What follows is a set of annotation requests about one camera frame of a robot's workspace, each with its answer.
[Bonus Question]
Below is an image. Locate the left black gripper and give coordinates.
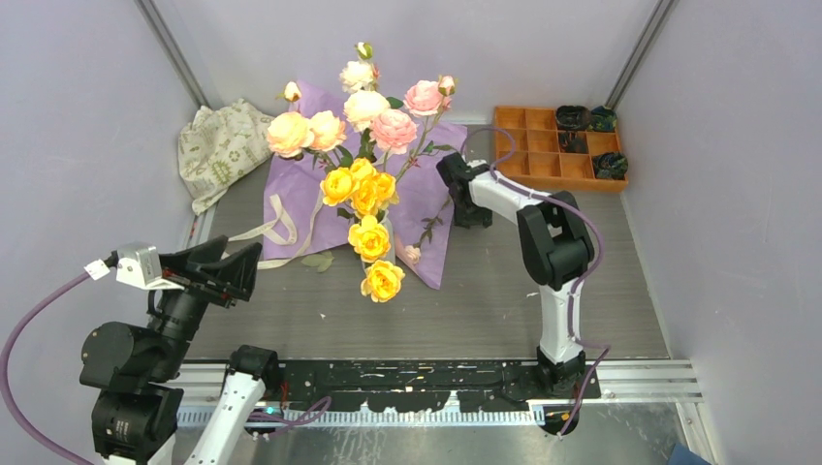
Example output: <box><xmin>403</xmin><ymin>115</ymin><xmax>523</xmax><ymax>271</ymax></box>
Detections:
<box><xmin>149</xmin><ymin>232</ymin><xmax>261</xmax><ymax>375</ymax></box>

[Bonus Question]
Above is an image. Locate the pink peony flower stem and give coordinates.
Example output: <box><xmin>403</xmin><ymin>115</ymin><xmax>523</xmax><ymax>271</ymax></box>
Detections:
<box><xmin>370</xmin><ymin>75</ymin><xmax>458</xmax><ymax>181</ymax></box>

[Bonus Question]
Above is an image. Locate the cream printed ribbon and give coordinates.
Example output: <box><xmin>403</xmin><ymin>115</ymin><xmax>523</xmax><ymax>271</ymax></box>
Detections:
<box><xmin>229</xmin><ymin>192</ymin><xmax>324</xmax><ymax>270</ymax></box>

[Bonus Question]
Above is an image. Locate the yellow rose flower spray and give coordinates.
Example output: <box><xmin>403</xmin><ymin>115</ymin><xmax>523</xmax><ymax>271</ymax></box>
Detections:
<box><xmin>320</xmin><ymin>158</ymin><xmax>405</xmax><ymax>303</ymax></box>

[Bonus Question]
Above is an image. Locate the purple pink wrapping paper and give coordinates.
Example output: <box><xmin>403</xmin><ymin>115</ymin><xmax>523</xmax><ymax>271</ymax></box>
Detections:
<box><xmin>262</xmin><ymin>79</ymin><xmax>469</xmax><ymax>292</ymax></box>

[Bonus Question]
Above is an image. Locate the pink white flower spray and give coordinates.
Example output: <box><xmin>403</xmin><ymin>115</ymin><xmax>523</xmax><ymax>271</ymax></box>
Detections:
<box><xmin>339</xmin><ymin>42</ymin><xmax>402</xmax><ymax>161</ymax></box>

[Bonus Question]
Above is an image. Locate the peach rose flower stem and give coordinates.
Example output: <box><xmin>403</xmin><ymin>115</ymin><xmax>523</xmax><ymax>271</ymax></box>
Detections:
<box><xmin>265</xmin><ymin>109</ymin><xmax>347</xmax><ymax>163</ymax></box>

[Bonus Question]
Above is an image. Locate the small pale pink rosebud stem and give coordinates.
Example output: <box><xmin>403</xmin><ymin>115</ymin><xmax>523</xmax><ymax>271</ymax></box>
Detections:
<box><xmin>404</xmin><ymin>199</ymin><xmax>452</xmax><ymax>265</ymax></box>

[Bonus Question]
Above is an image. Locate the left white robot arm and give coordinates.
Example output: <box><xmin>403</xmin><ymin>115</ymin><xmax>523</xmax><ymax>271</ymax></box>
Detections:
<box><xmin>79</xmin><ymin>235</ymin><xmax>263</xmax><ymax>464</ymax></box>

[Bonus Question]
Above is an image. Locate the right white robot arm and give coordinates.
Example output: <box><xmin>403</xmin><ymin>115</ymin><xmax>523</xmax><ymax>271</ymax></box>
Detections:
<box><xmin>436</xmin><ymin>152</ymin><xmax>595</xmax><ymax>398</ymax></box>

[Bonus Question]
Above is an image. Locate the white ribbed vase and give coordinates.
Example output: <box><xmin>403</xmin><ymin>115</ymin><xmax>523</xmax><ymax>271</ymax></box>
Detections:
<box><xmin>348</xmin><ymin>216</ymin><xmax>395</xmax><ymax>273</ymax></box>

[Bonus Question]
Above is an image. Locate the orange compartment tray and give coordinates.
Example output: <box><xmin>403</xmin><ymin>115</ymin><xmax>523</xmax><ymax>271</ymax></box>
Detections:
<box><xmin>493</xmin><ymin>106</ymin><xmax>628</xmax><ymax>193</ymax></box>

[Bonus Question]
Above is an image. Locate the dark sock in tray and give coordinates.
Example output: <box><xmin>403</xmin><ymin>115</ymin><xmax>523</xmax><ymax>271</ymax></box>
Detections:
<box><xmin>558</xmin><ymin>131</ymin><xmax>588</xmax><ymax>154</ymax></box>

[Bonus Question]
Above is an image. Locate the fallen green leaf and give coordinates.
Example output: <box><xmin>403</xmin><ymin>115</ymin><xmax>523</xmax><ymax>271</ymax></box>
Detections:
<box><xmin>300</xmin><ymin>250</ymin><xmax>334</xmax><ymax>273</ymax></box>

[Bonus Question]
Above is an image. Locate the cream patterned cloth bag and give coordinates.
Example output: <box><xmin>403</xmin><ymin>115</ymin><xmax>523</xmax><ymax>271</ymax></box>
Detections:
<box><xmin>177</xmin><ymin>98</ymin><xmax>273</xmax><ymax>216</ymax></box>

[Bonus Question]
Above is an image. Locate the dark rolled sock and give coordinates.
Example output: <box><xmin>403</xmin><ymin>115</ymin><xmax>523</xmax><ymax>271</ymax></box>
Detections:
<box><xmin>554</xmin><ymin>106</ymin><xmax>591</xmax><ymax>131</ymax></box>

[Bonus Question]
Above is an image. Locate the patterned sock front compartment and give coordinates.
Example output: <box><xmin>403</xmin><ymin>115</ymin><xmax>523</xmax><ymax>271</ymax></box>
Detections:
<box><xmin>591</xmin><ymin>151</ymin><xmax>629</xmax><ymax>180</ymax></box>

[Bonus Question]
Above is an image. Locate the green blue rolled sock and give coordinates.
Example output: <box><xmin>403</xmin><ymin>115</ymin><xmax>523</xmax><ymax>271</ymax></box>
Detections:
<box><xmin>588</xmin><ymin>106</ymin><xmax>617</xmax><ymax>133</ymax></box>

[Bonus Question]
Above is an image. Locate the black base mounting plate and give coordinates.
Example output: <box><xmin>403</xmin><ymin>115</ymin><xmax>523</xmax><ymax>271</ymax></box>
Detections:
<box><xmin>263</xmin><ymin>359</ymin><xmax>601</xmax><ymax>414</ymax></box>

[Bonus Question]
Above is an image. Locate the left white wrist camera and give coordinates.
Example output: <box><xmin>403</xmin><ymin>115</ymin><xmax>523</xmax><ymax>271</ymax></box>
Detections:
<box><xmin>83</xmin><ymin>242</ymin><xmax>183</xmax><ymax>291</ymax></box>

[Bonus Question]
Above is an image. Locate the aluminium front rail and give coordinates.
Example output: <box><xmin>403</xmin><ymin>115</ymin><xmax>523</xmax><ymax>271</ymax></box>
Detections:
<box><xmin>121</xmin><ymin>358</ymin><xmax>705</xmax><ymax>429</ymax></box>

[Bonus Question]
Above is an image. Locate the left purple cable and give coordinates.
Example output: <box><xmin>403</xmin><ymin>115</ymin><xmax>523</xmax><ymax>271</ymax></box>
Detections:
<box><xmin>0</xmin><ymin>272</ymin><xmax>332</xmax><ymax>465</ymax></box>

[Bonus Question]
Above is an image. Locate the left corner frame post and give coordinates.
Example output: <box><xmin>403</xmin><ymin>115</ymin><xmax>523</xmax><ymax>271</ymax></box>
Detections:
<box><xmin>134</xmin><ymin>0</ymin><xmax>210</xmax><ymax>107</ymax></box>

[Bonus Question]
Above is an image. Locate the corner frame post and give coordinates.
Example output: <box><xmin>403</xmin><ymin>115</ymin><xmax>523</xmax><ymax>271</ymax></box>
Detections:
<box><xmin>605</xmin><ymin>0</ymin><xmax>679</xmax><ymax>109</ymax></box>
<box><xmin>134</xmin><ymin>0</ymin><xmax>210</xmax><ymax>107</ymax></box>

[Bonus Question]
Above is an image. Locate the right corner frame post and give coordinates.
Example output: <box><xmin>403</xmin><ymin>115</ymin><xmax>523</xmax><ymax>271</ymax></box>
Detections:
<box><xmin>605</xmin><ymin>0</ymin><xmax>679</xmax><ymax>109</ymax></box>

